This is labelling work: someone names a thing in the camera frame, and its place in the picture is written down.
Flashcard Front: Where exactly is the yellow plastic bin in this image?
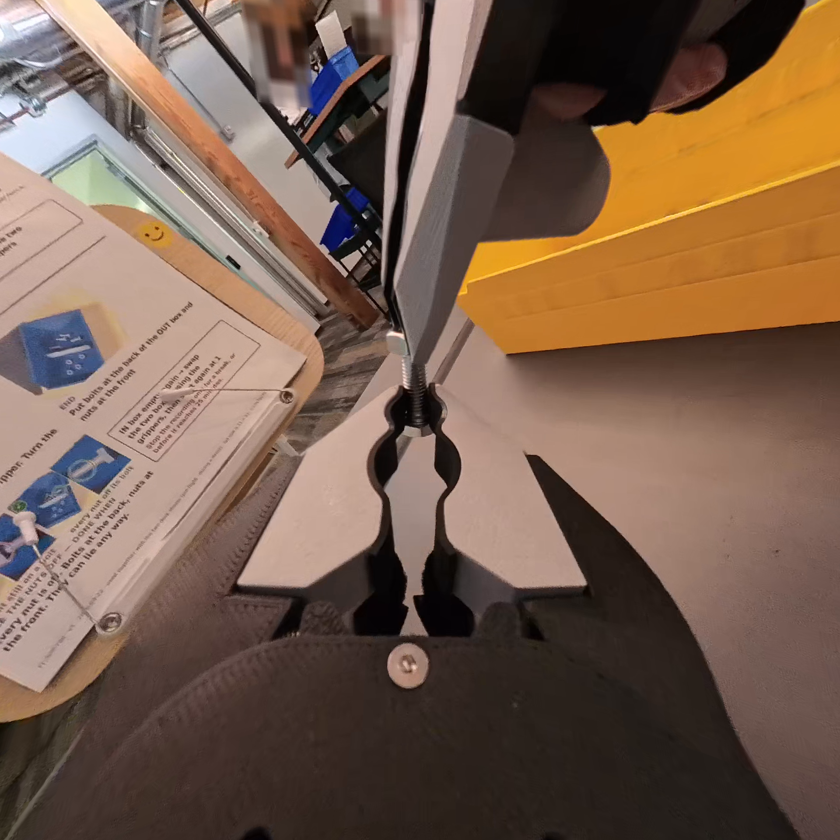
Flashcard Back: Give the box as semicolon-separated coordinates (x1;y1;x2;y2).
457;0;840;355

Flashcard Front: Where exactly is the thin metal string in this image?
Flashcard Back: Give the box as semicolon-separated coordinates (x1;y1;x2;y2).
190;386;291;402
26;532;118;626

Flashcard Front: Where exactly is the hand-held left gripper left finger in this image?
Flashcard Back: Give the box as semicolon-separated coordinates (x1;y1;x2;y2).
238;386;408;634

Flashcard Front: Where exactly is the glass door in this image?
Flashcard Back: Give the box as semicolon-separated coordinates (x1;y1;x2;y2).
42;134;322;316

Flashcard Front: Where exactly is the laminated instruction sheet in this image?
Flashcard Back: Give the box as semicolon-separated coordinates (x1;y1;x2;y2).
0;152;308;693

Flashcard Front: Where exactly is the person's right hand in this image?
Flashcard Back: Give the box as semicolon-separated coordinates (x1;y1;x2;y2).
530;41;731;124

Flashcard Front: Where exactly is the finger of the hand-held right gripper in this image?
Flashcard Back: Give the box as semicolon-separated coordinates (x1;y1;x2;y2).
392;0;516;366
382;26;422;330

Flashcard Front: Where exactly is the metal conduit pipe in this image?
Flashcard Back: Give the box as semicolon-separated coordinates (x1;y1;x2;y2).
0;0;172;126

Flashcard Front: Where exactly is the blue storage bin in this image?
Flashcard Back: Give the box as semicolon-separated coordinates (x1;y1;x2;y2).
320;187;370;252
308;47;361;110

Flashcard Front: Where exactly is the white box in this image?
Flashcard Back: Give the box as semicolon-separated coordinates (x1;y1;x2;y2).
314;12;352;56

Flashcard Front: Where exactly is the wooden beam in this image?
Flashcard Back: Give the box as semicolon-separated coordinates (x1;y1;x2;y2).
36;0;382;329

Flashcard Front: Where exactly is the black metal pole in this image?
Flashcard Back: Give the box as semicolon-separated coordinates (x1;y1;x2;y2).
174;0;391;316

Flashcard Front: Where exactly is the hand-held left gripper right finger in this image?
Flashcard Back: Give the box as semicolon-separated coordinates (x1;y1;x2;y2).
412;385;588;636

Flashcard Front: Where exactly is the wooden-top workbench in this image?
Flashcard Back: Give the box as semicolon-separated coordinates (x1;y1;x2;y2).
284;56;395;198

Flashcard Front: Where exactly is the silver hex bolt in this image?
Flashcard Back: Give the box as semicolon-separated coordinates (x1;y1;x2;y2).
385;330;429;427

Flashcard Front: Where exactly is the wooden display board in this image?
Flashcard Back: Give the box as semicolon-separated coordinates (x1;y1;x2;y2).
0;203;326;723

